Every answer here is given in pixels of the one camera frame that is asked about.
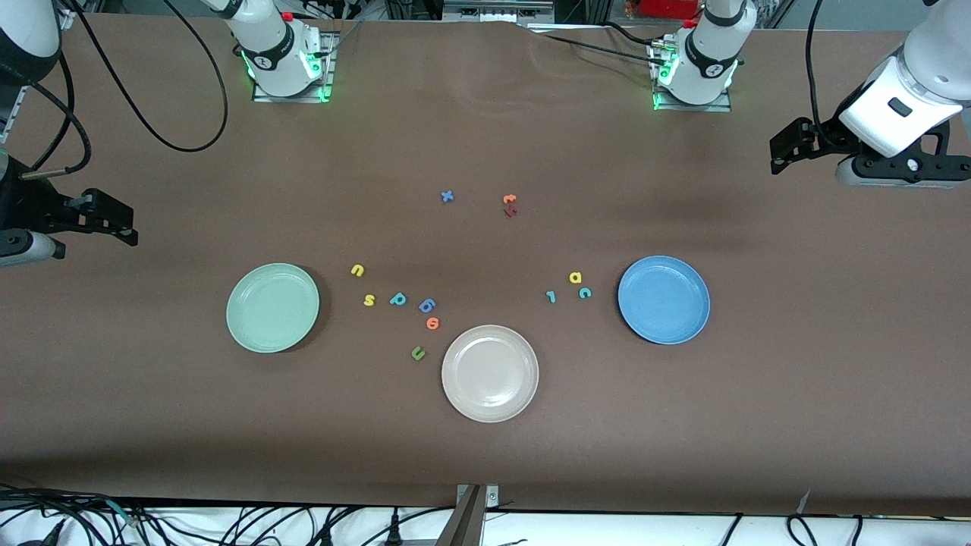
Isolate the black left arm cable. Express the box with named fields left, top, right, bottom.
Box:
left=804, top=0, right=831, bottom=149

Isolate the beige plate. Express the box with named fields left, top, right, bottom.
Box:
left=441, top=324, right=540, bottom=423

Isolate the brown table cover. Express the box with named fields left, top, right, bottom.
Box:
left=0, top=14, right=971, bottom=518

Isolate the metal table bracket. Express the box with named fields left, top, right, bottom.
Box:
left=436, top=484, right=501, bottom=546

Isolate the aluminium frame rail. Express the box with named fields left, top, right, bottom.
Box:
left=0, top=82, right=31, bottom=145

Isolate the black table cable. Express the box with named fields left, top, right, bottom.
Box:
left=527, top=32, right=668, bottom=67
left=603, top=21, right=668, bottom=51

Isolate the red box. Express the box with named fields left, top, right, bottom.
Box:
left=637, top=0, right=702, bottom=20

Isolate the black floor cable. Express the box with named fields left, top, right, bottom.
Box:
left=785, top=514, right=866, bottom=546
left=0, top=485, right=152, bottom=546

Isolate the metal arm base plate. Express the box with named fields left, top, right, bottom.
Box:
left=252, top=30, right=336, bottom=104
left=651, top=38, right=734, bottom=113

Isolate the grey equipment box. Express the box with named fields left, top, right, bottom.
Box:
left=442, top=0, right=555, bottom=24

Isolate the green plate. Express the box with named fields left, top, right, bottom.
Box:
left=226, top=262, right=321, bottom=354

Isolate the blue plate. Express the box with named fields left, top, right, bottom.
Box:
left=617, top=255, right=712, bottom=346

